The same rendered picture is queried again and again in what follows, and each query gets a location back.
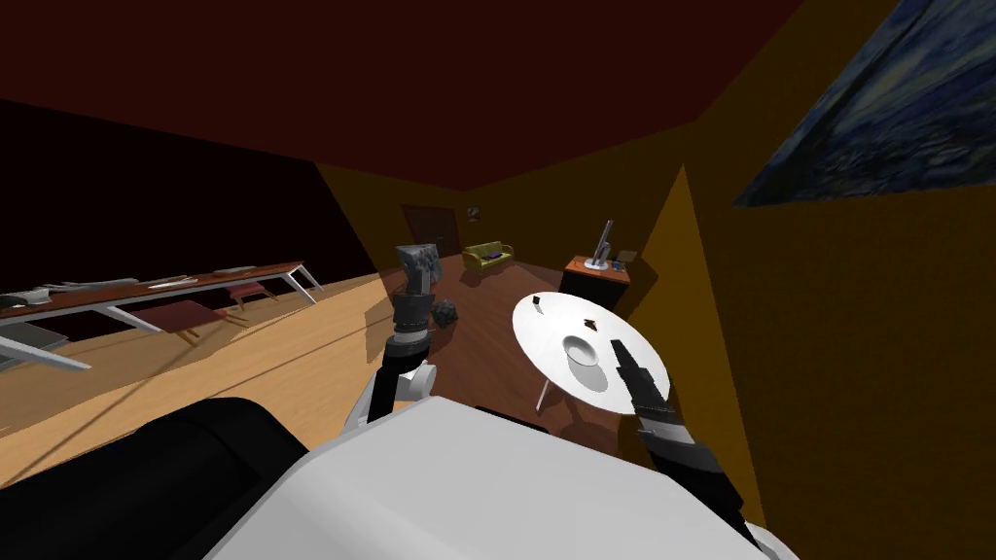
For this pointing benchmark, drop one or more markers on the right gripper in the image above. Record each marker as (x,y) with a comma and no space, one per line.
(646,387)

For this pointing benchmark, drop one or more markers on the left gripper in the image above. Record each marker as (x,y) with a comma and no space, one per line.
(419,268)

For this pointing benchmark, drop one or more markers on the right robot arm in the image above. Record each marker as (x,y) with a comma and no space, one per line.
(696,459)

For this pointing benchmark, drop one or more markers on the dark brown door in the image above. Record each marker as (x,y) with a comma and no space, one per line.
(429,229)

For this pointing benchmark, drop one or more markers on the white bowl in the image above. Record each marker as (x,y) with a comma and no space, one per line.
(581,351)

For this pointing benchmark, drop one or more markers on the dark grey lumpy object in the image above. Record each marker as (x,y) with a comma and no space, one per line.
(444,313)

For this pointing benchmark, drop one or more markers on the yellow-green sofa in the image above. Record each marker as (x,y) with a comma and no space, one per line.
(487,255)

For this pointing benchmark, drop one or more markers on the white round table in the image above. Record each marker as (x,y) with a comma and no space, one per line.
(552,330)

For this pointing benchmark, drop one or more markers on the black cabinet with orange top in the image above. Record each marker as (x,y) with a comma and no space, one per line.
(595,284)

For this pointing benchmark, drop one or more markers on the dark red chair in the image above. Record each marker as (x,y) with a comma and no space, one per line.
(249,291)

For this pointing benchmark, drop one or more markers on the long brown table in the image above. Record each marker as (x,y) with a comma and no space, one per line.
(233,279)

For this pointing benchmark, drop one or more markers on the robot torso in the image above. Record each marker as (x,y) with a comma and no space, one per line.
(482,498)

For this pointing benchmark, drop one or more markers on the dark red bench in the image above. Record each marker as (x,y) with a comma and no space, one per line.
(179,315)

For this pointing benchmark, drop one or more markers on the large blue painting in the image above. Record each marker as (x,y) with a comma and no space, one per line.
(895,117)

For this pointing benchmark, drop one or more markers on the small wall picture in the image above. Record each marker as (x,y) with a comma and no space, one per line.
(473,214)

